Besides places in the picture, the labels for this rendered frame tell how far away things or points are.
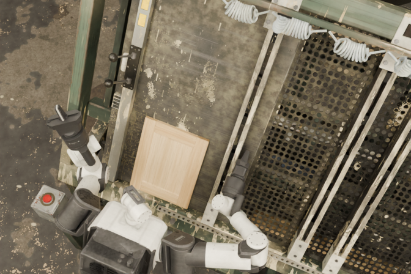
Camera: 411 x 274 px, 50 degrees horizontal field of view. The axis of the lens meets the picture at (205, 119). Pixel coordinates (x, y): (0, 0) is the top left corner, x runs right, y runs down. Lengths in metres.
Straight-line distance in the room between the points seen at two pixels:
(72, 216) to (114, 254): 0.24
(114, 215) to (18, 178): 1.74
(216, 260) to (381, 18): 1.02
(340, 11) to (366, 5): 0.08
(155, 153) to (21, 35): 2.27
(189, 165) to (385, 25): 1.03
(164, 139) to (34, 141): 1.62
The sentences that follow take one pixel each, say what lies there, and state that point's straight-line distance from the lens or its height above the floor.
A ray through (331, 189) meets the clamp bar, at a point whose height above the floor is 1.28.
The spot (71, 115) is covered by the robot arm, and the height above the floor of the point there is 1.58.
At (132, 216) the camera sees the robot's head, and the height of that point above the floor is 1.42.
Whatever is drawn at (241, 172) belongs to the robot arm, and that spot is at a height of 1.29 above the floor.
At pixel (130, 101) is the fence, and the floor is 1.30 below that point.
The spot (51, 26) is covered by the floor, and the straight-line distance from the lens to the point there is 4.07.
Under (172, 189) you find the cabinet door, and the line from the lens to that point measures 2.17.
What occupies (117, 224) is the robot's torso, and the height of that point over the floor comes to 1.36.
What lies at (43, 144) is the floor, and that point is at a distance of 3.45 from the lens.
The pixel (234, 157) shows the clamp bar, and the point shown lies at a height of 1.27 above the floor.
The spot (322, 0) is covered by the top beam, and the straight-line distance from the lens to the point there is 1.62.
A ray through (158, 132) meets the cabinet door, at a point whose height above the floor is 1.19.
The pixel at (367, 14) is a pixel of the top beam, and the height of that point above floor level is 1.91.
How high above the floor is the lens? 2.99
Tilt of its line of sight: 61 degrees down
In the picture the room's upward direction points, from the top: 9 degrees clockwise
